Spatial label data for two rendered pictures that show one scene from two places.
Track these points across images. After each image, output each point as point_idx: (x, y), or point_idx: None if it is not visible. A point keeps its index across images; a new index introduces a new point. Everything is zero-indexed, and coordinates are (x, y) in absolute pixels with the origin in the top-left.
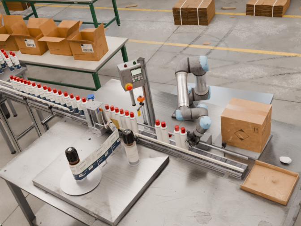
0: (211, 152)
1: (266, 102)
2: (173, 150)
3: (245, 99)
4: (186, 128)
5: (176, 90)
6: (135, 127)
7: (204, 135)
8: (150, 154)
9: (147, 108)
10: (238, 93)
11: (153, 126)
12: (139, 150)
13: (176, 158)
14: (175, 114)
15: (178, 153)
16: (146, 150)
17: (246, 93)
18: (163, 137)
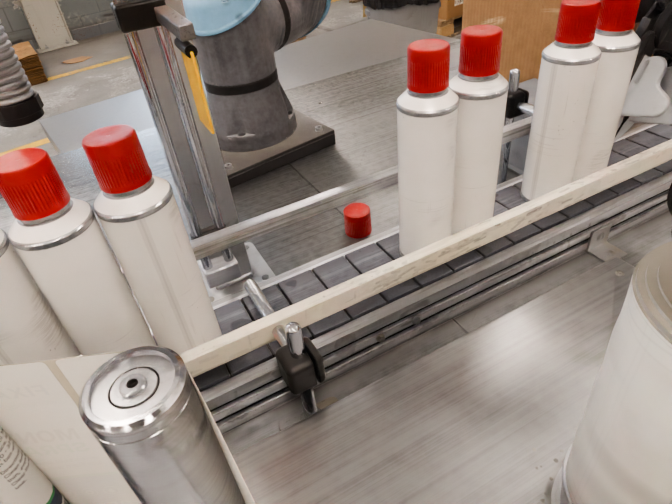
0: (646, 124)
1: (397, 29)
2: (567, 225)
3: (342, 46)
4: (361, 170)
5: (74, 136)
6: (202, 284)
7: (533, 92)
8: (548, 343)
9: (168, 95)
10: (297, 49)
11: (243, 243)
12: (456, 411)
13: (595, 260)
14: (232, 162)
15: (604, 214)
16: (482, 357)
17: (314, 42)
18: (487, 179)
